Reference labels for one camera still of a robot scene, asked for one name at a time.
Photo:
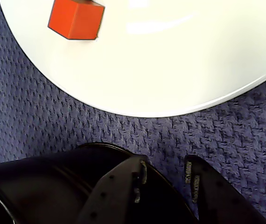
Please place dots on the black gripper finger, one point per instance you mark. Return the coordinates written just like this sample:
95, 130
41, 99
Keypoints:
217, 200
123, 198

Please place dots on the black round recipient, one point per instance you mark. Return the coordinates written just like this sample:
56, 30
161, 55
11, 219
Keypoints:
42, 186

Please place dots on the white round plate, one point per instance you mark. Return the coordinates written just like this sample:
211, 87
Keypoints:
161, 65

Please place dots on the blue woven cloth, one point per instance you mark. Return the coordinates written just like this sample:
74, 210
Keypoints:
18, 112

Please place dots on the orange cube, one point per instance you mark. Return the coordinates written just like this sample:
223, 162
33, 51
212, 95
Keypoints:
70, 19

